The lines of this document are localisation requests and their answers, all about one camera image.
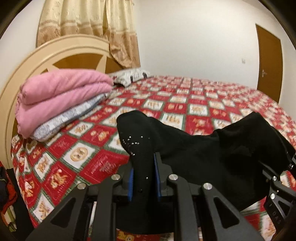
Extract folded pink blanket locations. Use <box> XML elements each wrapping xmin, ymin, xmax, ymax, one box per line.
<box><xmin>15</xmin><ymin>69</ymin><xmax>113</xmax><ymax>138</ymax></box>

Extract cream wooden headboard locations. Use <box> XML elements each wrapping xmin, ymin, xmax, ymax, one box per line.
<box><xmin>0</xmin><ymin>34</ymin><xmax>123</xmax><ymax>169</ymax></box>

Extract beige patterned curtain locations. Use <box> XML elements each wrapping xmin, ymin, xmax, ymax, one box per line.
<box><xmin>36</xmin><ymin>0</ymin><xmax>140</xmax><ymax>68</ymax></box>

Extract black pants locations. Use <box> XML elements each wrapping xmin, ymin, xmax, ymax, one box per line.
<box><xmin>116</xmin><ymin>110</ymin><xmax>295</xmax><ymax>210</ymax></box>

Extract dark clothes pile beside bed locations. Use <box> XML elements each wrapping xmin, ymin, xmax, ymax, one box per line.
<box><xmin>1</xmin><ymin>163</ymin><xmax>25</xmax><ymax>235</ymax></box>

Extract grey patterned pillow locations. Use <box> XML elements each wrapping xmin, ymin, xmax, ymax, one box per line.
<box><xmin>30</xmin><ymin>93</ymin><xmax>111</xmax><ymax>142</ymax></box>

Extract grey crumpled far pillow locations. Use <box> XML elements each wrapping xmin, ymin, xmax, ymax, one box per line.
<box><xmin>108</xmin><ymin>68</ymin><xmax>152</xmax><ymax>87</ymax></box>

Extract brown wooden door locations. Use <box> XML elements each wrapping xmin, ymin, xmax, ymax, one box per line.
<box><xmin>256</xmin><ymin>25</ymin><xmax>283</xmax><ymax>103</ymax></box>

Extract red christmas patchwork bedspread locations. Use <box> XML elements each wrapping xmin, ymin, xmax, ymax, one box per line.
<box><xmin>11</xmin><ymin>76</ymin><xmax>295</xmax><ymax>225</ymax></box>

